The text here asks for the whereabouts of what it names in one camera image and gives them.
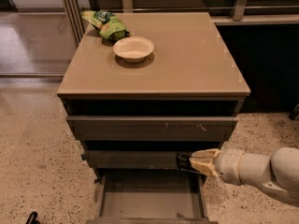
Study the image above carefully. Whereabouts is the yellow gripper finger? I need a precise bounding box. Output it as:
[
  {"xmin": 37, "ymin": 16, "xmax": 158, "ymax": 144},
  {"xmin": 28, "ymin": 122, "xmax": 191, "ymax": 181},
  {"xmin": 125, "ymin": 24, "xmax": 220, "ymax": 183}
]
[
  {"xmin": 192, "ymin": 148, "xmax": 221, "ymax": 159},
  {"xmin": 190, "ymin": 160, "xmax": 218, "ymax": 177}
]

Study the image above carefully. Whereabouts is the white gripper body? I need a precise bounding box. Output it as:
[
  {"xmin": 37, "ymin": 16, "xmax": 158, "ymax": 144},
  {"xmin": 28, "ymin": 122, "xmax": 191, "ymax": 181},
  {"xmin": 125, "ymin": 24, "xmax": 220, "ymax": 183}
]
[{"xmin": 215, "ymin": 148, "xmax": 244, "ymax": 186}]

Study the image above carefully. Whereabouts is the black rxbar chocolate bar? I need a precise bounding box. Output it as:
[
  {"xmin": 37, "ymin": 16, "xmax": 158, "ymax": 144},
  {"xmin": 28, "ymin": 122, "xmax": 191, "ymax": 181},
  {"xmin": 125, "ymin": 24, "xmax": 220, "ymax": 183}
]
[{"xmin": 176, "ymin": 153, "xmax": 200, "ymax": 174}]

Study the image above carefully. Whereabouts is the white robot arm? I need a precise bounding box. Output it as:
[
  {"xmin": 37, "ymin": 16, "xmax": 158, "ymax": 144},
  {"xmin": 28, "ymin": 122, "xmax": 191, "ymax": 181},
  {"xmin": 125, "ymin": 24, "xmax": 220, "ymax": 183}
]
[{"xmin": 189, "ymin": 147, "xmax": 299, "ymax": 206}]

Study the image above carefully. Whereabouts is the grey drawer cabinet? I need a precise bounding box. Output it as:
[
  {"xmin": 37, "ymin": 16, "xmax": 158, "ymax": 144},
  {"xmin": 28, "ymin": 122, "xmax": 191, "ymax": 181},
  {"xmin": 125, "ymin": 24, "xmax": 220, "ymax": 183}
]
[{"xmin": 56, "ymin": 11, "xmax": 251, "ymax": 185}]

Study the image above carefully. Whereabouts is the grey open bottom drawer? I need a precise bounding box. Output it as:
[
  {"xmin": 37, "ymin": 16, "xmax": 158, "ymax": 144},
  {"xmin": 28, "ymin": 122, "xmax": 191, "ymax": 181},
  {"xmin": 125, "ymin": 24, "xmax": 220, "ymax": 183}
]
[{"xmin": 86, "ymin": 170, "xmax": 218, "ymax": 224}]

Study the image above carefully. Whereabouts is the grey middle drawer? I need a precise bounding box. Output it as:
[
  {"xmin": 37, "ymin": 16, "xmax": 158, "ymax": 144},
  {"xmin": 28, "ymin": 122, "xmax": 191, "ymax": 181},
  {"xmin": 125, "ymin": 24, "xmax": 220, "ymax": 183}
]
[{"xmin": 82, "ymin": 150, "xmax": 193, "ymax": 170}]

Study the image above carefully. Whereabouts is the grey top drawer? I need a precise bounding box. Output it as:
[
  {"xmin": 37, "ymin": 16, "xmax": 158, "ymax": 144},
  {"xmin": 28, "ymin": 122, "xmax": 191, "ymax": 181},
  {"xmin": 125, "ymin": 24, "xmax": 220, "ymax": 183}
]
[{"xmin": 66, "ymin": 116, "xmax": 237, "ymax": 142}]

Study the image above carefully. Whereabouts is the white paper bowl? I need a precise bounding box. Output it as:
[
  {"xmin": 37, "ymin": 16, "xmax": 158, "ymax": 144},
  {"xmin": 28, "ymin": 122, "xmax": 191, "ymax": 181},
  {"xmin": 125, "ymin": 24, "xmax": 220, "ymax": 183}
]
[{"xmin": 113, "ymin": 36, "xmax": 154, "ymax": 63}]

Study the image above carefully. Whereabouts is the green chip bag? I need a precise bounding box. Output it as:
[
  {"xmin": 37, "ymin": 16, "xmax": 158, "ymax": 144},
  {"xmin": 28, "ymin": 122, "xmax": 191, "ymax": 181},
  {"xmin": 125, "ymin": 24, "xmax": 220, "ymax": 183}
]
[{"xmin": 80, "ymin": 10, "xmax": 130, "ymax": 41}]

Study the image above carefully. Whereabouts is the black object on floor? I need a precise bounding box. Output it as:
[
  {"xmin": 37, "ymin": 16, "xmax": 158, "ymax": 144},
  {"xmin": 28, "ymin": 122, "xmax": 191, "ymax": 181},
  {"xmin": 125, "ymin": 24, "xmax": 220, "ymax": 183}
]
[{"xmin": 25, "ymin": 211, "xmax": 40, "ymax": 224}]

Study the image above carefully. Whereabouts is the metal railing frame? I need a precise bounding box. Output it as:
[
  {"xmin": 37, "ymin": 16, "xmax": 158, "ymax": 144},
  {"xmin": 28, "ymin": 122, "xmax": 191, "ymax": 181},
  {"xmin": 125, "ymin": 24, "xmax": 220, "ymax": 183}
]
[{"xmin": 63, "ymin": 0, "xmax": 299, "ymax": 41}]

